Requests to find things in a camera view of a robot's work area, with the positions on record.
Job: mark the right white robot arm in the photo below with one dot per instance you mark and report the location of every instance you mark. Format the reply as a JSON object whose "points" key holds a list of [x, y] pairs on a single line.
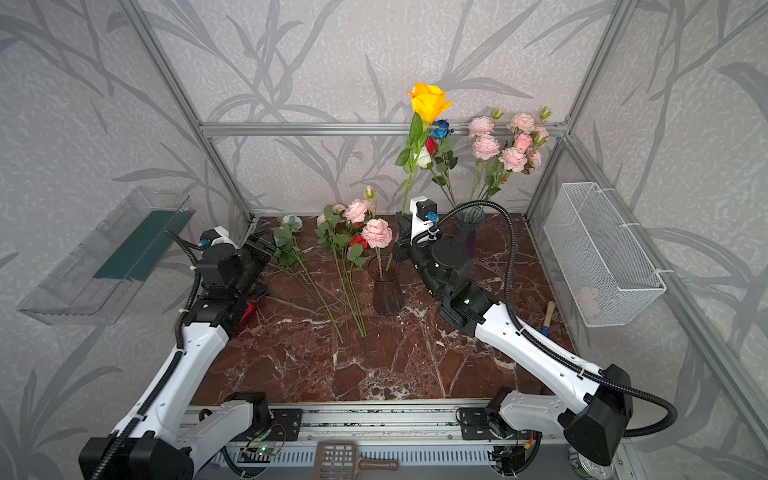
{"points": [[592, 408]]}

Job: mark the blue rose stem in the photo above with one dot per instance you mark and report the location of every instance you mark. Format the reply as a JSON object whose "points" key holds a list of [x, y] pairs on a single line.
{"points": [[439, 129]]}

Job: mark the pink rose bud stem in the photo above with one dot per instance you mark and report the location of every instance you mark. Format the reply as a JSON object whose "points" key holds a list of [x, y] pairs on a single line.
{"points": [[523, 142]]}

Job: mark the blue scoop brush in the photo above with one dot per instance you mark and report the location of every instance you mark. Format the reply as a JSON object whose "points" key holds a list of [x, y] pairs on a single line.
{"points": [[546, 325]]}

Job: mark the brown plastic scoop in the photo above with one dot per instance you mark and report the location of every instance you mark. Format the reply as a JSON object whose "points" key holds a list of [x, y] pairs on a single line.
{"points": [[342, 460]]}

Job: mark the white pink-edged rose stem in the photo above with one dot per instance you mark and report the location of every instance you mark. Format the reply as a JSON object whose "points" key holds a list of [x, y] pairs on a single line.
{"points": [[534, 126]]}

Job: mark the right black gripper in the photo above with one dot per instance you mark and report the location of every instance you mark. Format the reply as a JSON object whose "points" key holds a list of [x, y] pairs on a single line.
{"points": [[405, 245]]}

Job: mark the dark red glass vase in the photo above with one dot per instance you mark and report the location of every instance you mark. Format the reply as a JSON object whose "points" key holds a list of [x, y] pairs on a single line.
{"points": [[387, 297]]}

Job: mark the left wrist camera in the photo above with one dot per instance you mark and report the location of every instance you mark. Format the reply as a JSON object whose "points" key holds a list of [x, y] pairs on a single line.
{"points": [[215, 236]]}

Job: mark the orange rose stem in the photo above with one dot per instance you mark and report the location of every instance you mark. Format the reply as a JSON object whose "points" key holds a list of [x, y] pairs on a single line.
{"points": [[427, 102]]}

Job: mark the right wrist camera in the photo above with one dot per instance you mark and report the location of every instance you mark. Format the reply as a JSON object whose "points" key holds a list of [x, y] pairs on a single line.
{"points": [[424, 220]]}

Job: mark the light pink rose stem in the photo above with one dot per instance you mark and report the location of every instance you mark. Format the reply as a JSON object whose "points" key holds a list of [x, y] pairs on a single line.
{"points": [[367, 230]]}

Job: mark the pale blue flower stem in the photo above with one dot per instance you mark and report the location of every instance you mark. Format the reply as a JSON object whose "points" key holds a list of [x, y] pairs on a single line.
{"points": [[289, 257]]}

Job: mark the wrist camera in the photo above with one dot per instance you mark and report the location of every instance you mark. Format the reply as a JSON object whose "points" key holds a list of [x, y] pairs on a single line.
{"points": [[215, 236], [424, 220]]}

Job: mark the white wire basket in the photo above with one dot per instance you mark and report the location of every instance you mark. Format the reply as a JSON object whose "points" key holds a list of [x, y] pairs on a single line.
{"points": [[609, 275]]}

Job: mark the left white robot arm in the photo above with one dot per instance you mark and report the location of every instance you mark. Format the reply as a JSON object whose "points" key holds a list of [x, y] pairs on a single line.
{"points": [[149, 442]]}

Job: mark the small red rose spray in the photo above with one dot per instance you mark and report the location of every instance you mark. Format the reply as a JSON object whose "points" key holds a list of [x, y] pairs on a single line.
{"points": [[343, 240]]}

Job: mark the red rose stem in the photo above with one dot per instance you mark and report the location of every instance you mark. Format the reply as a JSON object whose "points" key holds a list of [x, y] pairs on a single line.
{"points": [[430, 145]]}

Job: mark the pale pink peony stem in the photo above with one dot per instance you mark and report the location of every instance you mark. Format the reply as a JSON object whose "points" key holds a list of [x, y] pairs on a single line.
{"points": [[484, 147], [512, 160]]}

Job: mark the clear plastic tray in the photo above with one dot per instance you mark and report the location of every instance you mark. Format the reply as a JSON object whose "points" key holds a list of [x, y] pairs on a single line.
{"points": [[95, 283]]}

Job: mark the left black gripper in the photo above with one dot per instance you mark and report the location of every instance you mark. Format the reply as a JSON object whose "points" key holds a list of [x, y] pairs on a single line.
{"points": [[260, 252]]}

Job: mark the purple glass vase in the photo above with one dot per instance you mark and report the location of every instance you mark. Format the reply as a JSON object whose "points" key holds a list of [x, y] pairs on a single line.
{"points": [[467, 224]]}

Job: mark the red handheld tool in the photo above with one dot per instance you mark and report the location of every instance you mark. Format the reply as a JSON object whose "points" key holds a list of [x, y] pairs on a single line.
{"points": [[247, 317]]}

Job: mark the metal tin can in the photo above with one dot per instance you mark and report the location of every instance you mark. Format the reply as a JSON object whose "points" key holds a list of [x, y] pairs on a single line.
{"points": [[584, 468]]}

